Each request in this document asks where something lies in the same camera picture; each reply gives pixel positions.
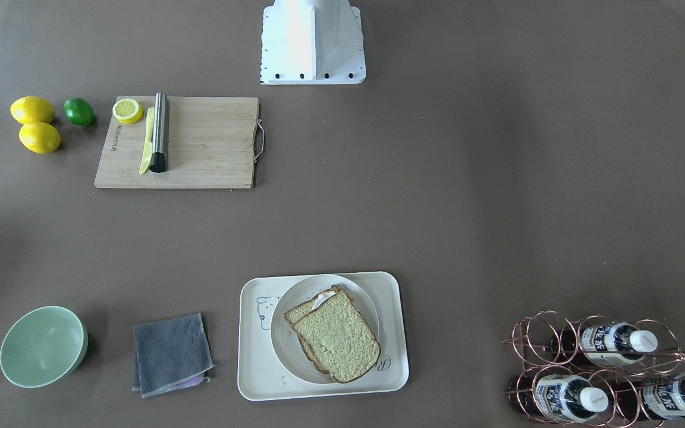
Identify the white round plate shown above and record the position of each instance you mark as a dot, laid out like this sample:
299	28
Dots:
286	345

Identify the cream rabbit tray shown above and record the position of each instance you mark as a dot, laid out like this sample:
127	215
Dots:
261	376

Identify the fried egg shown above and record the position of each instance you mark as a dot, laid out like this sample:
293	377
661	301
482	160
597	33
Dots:
321	297

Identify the wooden cutting board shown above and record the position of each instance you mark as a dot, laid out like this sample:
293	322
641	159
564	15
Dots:
211	142

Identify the metal cylinder with black cap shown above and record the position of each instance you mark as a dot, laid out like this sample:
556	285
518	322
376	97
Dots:
157	139

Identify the yellow plastic knife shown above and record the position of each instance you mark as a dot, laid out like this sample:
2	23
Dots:
147	145

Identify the folded grey cloth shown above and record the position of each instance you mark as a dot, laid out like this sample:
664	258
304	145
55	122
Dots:
170	355

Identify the half lemon slice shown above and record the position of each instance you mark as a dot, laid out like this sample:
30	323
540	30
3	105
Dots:
127	111

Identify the green lime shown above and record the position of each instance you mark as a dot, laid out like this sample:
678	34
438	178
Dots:
78	112

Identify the tea bottle two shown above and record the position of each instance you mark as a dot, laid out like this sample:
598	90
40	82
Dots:
560	399

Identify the tea bottle one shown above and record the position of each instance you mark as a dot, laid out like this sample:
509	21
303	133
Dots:
615	344

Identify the yellow lemon two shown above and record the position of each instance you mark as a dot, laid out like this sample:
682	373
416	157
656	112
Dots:
39	137

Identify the green bowl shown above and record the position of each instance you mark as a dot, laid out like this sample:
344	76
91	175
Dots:
42	347

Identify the yellow lemon one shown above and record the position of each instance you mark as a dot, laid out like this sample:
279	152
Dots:
32	109

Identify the tea bottle three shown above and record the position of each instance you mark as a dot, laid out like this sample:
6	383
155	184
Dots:
654	399

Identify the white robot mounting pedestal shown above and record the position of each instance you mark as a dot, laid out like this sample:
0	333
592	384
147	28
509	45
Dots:
312	43

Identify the copper wire bottle rack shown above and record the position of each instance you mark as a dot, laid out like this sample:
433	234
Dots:
530	336

